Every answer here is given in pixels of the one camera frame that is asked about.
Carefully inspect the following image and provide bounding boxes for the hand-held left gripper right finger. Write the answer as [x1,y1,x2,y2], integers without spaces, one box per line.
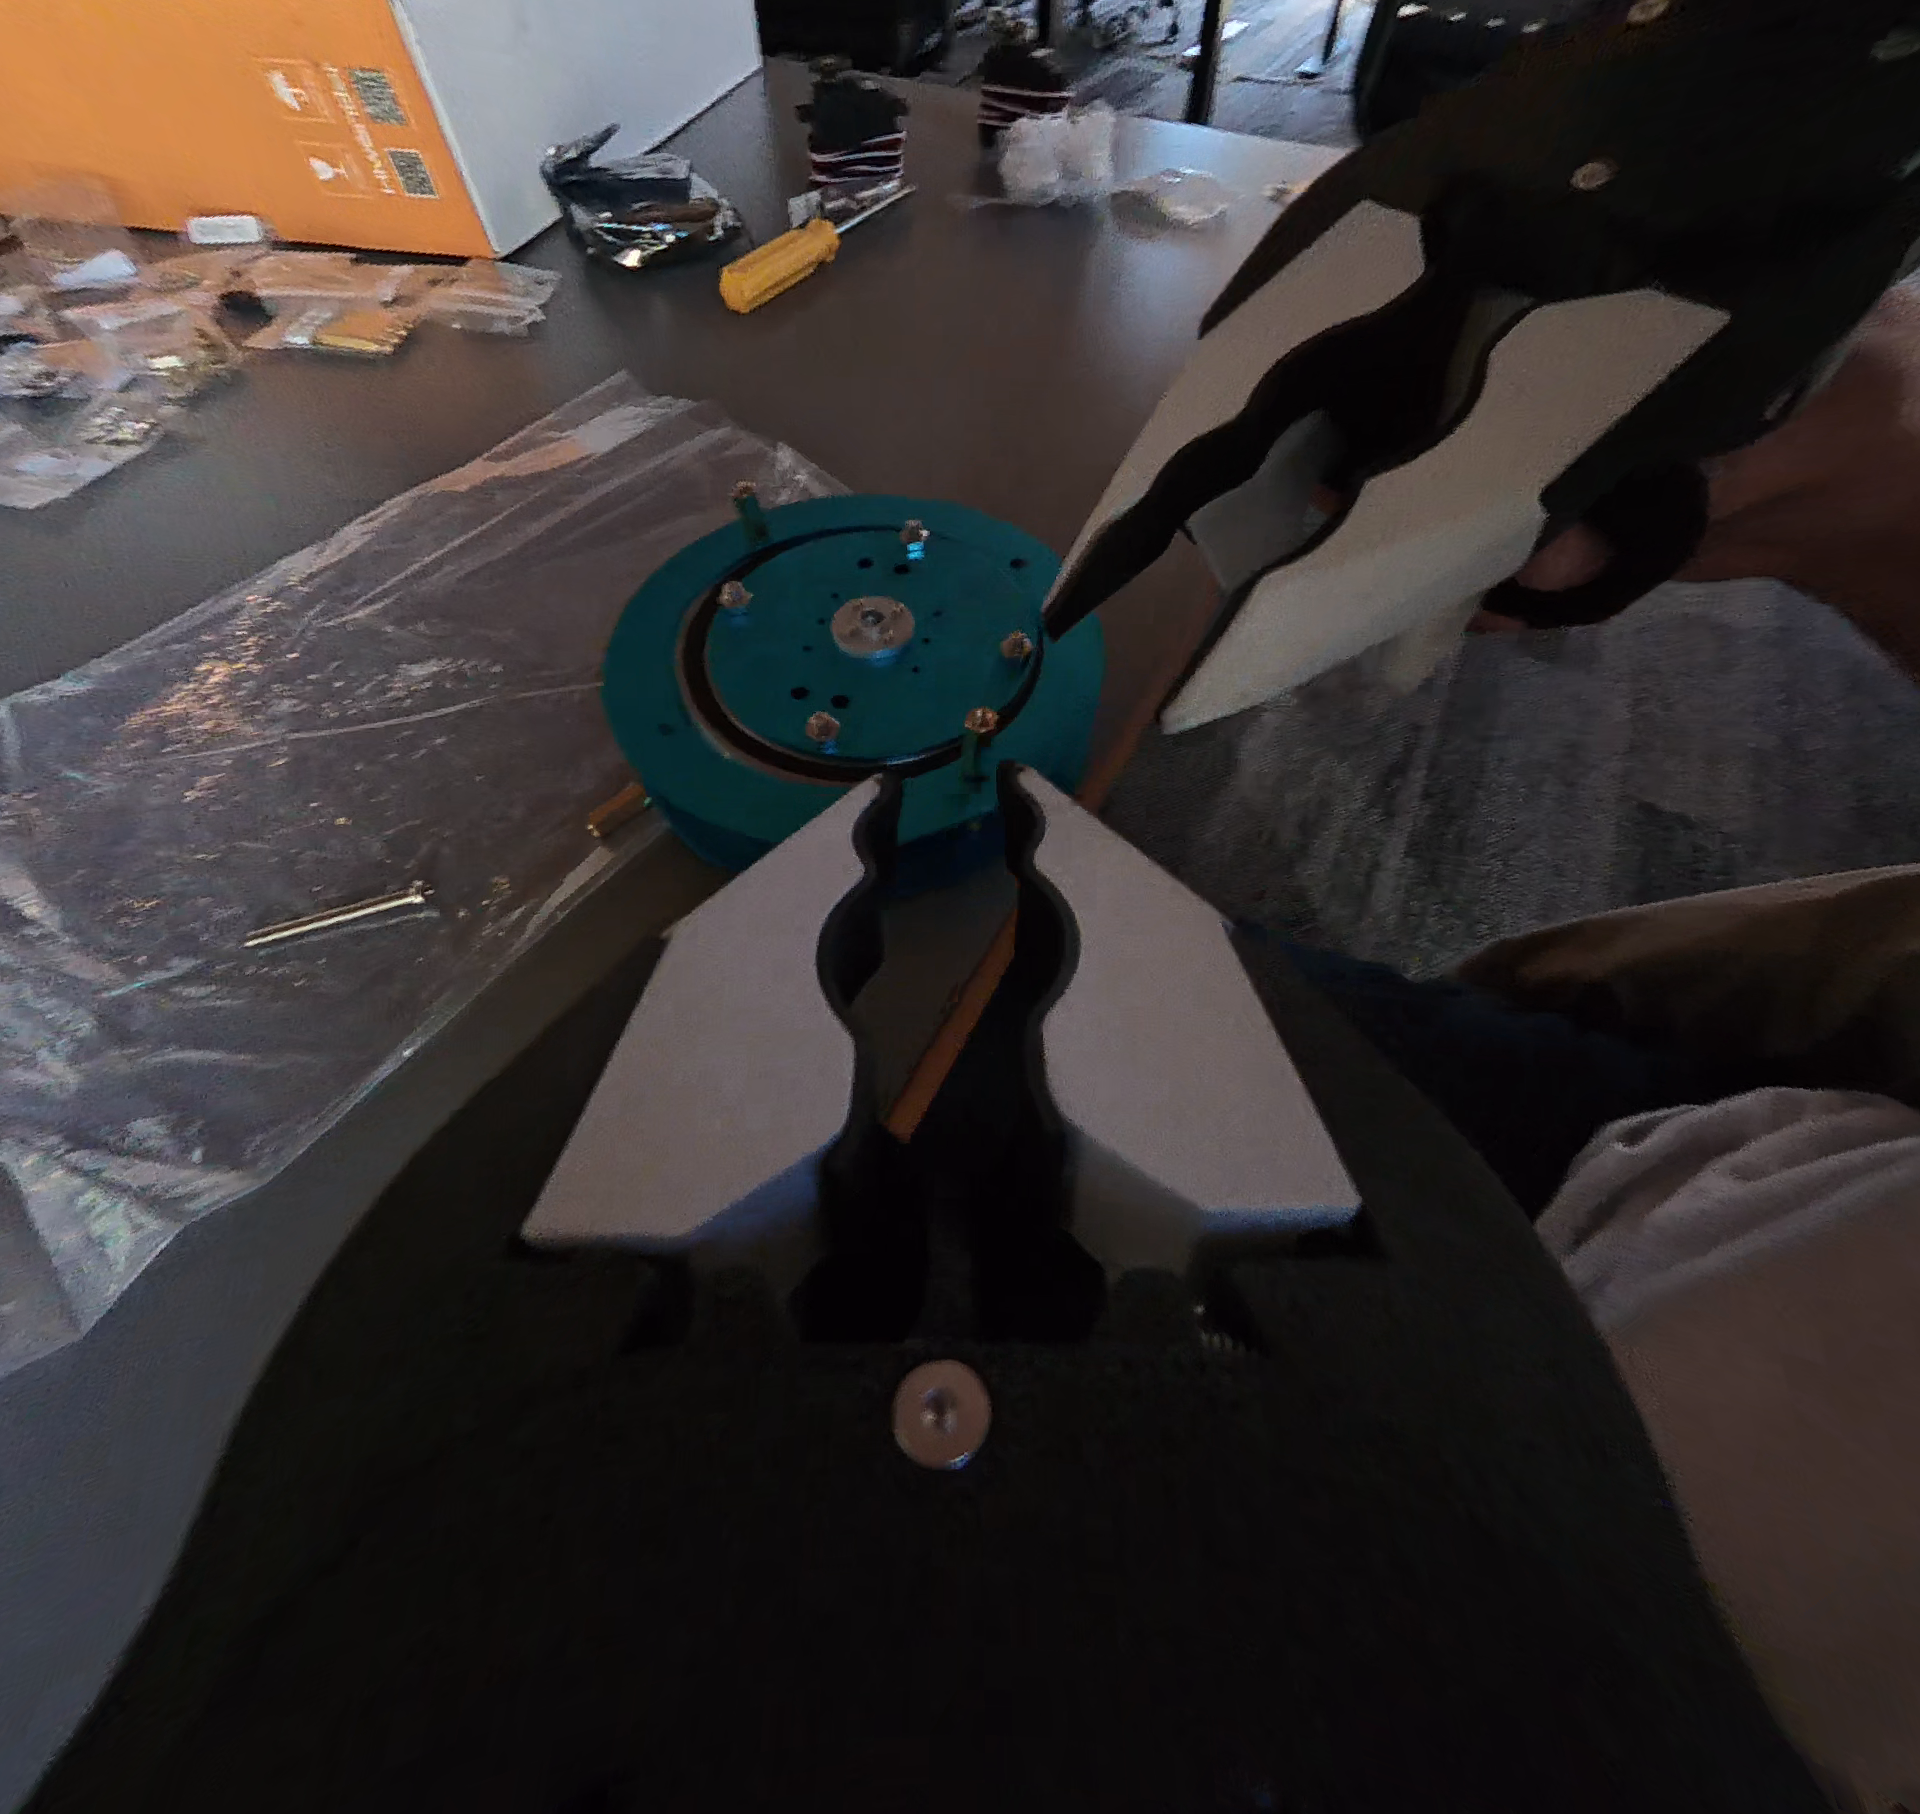
[997,766,1365,1277]

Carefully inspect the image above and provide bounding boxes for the person's blue jeans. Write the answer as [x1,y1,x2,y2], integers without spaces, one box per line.
[1249,927,1657,1215]

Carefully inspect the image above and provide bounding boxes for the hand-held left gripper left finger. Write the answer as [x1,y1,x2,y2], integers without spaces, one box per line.
[518,771,910,1311]

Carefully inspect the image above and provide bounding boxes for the clear plastic bag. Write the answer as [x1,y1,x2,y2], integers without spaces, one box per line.
[0,367,852,1383]

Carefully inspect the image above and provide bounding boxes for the long steel screw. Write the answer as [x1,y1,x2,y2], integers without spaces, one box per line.
[242,878,439,945]

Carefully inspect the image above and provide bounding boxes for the small clear packet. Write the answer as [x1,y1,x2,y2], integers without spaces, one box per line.
[1115,168,1233,230]

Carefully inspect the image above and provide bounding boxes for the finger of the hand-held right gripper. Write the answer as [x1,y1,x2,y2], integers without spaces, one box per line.
[1041,196,1462,640]
[1159,291,1730,735]

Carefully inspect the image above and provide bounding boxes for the yellow screwdriver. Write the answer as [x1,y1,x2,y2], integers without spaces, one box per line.
[718,183,920,313]

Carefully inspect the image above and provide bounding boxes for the clear bag of white parts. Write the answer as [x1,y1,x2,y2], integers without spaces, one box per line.
[997,109,1115,215]

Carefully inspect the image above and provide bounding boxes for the person's right hand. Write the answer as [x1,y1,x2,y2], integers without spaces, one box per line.
[1462,291,1920,673]

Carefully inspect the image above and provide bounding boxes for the grey desk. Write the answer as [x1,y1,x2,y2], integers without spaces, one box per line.
[0,53,1357,1739]

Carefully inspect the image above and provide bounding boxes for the blue round metal turntable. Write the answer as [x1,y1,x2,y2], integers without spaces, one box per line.
[601,492,1107,892]

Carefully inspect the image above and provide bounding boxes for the black servo with red wires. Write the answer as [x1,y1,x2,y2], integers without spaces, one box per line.
[813,53,910,196]
[978,24,1074,143]

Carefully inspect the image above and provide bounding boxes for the black foil bag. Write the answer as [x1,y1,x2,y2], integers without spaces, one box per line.
[543,120,743,268]

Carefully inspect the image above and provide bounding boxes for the orange cardboard box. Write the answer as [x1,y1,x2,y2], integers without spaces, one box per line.
[0,0,761,262]

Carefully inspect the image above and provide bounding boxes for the pile of clear hardware bags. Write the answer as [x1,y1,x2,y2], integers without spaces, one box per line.
[0,175,561,510]

